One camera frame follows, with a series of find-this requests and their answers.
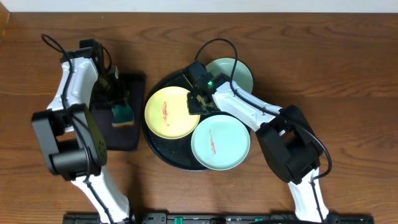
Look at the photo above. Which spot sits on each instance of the light green plate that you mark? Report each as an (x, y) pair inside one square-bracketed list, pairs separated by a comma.
[(220, 142), (242, 74)]

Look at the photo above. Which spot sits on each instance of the black round tray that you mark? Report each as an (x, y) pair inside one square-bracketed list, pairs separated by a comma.
[(176, 152)]

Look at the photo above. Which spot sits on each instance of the green yellow sponge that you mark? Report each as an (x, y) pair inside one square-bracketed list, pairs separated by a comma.
[(122, 116)]

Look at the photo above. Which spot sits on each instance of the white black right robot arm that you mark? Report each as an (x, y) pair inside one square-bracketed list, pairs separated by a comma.
[(291, 149)]

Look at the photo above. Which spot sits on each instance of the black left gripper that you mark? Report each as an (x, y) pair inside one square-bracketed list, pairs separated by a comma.
[(116, 101)]

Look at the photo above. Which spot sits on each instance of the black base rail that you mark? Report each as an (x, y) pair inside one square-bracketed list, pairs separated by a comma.
[(162, 218)]

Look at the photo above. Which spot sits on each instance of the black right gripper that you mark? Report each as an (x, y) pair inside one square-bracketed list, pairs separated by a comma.
[(192, 110)]

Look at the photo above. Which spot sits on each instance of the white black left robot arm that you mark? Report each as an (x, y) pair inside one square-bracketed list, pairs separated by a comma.
[(69, 136)]

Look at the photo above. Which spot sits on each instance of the black rectangular tray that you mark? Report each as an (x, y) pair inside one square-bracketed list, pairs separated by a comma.
[(124, 138)]

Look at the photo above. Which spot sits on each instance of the yellow plate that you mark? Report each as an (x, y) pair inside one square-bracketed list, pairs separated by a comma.
[(166, 113)]

